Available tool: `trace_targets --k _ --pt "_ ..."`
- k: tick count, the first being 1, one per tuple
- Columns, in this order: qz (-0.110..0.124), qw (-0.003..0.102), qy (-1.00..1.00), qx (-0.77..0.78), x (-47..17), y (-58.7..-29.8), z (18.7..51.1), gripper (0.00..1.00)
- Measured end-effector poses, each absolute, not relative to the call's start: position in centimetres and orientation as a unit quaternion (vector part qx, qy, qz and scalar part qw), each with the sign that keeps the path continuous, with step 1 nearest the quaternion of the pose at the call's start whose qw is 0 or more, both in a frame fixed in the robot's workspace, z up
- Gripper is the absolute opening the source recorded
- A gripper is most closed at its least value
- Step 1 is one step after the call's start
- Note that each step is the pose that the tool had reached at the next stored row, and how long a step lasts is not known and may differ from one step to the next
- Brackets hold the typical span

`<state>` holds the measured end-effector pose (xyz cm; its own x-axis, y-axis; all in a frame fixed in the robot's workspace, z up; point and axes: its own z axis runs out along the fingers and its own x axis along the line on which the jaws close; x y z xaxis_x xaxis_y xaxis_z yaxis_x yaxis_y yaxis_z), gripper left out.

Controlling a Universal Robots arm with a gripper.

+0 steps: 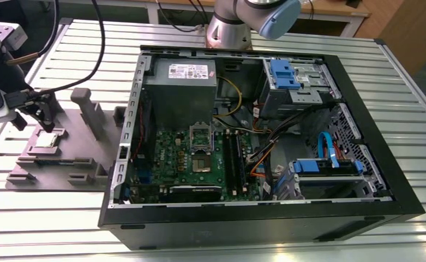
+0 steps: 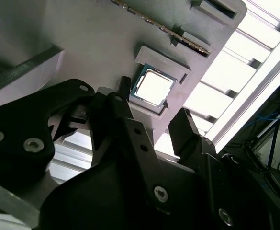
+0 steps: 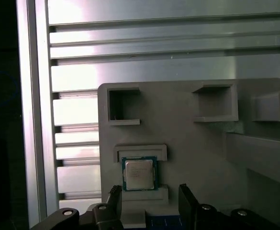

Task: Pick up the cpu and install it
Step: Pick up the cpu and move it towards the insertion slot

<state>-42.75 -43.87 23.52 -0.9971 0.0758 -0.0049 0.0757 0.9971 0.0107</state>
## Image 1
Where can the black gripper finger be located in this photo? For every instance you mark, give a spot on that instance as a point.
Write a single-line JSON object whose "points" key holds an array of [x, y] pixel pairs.
{"points": [[19, 120], [41, 109]]}

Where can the silver CPU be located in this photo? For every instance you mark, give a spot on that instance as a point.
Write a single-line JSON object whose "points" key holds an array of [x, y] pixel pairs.
{"points": [[45, 140]]}

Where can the CPU socket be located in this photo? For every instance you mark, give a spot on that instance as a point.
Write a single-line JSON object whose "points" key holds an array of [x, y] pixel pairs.
{"points": [[202, 163]]}

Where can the grey parts rack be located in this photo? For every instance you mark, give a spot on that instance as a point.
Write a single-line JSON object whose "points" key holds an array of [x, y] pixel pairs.
{"points": [[73, 152]]}

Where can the grey power supply unit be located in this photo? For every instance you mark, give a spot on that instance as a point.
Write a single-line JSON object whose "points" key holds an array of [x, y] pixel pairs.
{"points": [[176, 98]]}

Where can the green motherboard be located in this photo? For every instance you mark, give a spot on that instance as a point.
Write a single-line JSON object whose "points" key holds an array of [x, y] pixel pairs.
{"points": [[168, 166]]}

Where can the black graphics card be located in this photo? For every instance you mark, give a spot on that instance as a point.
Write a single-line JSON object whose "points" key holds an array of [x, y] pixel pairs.
{"points": [[194, 192]]}

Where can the black PC case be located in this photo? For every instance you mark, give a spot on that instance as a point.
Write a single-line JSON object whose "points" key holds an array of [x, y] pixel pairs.
{"points": [[234, 215]]}

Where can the blue plastic drive latch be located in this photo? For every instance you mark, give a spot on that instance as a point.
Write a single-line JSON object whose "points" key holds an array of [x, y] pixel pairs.
{"points": [[283, 73]]}

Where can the metal optical drive cage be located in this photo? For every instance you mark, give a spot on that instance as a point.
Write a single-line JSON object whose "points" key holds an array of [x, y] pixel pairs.
{"points": [[307, 95]]}

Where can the hard disk in blue carrier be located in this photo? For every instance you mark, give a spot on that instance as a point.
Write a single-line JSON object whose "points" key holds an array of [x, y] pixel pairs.
{"points": [[307, 166]]}

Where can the metal disk bay cage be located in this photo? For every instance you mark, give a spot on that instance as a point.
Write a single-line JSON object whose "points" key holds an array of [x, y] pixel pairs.
{"points": [[343, 178]]}

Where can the wooden cabinet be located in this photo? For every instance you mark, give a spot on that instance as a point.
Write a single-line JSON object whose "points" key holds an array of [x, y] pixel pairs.
{"points": [[408, 27]]}

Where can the wooden desk white frame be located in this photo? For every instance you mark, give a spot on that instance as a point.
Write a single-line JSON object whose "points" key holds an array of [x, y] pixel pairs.
{"points": [[336, 8]]}

